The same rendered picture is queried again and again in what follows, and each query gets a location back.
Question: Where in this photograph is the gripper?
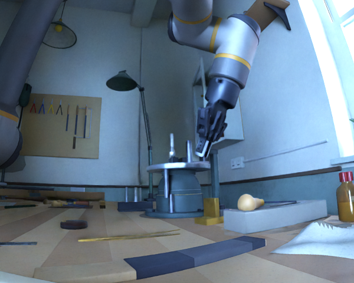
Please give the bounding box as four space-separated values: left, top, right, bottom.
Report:
195 76 242 157

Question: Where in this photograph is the grey-green ball vice body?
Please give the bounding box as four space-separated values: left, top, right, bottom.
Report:
145 155 212 219

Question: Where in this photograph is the dark slot rack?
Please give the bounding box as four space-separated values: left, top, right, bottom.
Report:
117 200 153 212

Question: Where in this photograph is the yellow block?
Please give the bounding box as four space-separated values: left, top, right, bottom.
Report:
194 197 225 226

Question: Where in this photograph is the dark green desk lamp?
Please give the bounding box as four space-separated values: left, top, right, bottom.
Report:
106 70 158 202

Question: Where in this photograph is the light grey foam block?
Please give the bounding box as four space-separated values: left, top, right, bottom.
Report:
222 199 329 235

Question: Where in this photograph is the tan tool board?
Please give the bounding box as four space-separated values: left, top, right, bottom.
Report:
19 93 103 160

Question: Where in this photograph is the dark blue sharpening stone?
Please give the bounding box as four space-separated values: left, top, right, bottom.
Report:
123 236 267 281

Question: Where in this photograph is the window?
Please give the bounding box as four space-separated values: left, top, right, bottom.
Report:
297 0 354 166

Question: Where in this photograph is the amber bottle with red cap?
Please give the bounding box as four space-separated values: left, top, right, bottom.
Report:
335 171 354 223

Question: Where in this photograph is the white cloth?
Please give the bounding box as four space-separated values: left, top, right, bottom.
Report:
270 220 354 262

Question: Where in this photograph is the dark round disc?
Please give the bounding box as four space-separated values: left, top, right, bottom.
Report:
60 219 89 231

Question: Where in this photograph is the dark pendant lamp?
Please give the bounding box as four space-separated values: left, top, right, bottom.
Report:
42 0 78 50

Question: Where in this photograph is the dark green hanging motor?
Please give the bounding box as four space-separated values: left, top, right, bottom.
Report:
19 83 34 108

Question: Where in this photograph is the tan flat board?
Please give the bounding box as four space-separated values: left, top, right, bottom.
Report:
32 260 137 281

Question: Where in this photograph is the steel ruler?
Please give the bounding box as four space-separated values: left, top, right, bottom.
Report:
0 241 38 247

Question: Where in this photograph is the white wall socket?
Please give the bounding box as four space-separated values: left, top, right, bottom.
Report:
230 156 245 170

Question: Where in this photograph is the dark grey upright post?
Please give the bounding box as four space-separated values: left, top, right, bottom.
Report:
209 149 220 206

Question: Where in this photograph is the white wall conduit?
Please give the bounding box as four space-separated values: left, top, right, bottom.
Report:
242 139 329 164

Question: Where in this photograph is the wood-handled graver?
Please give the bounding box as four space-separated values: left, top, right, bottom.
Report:
237 193 298 212

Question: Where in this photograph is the brown wall shelf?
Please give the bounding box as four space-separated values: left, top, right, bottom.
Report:
244 0 292 32

